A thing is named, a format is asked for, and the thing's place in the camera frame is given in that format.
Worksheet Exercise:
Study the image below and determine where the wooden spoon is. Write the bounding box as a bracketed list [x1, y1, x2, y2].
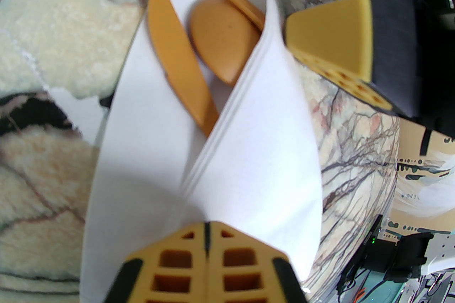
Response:
[188, 0, 262, 86]

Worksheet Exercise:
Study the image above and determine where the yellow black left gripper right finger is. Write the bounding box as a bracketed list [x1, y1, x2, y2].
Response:
[208, 222, 308, 303]

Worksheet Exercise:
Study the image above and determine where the white paper napkin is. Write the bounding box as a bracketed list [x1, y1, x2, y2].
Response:
[80, 0, 324, 303]

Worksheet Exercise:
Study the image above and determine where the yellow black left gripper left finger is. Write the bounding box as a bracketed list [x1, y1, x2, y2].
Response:
[103, 222, 209, 303]

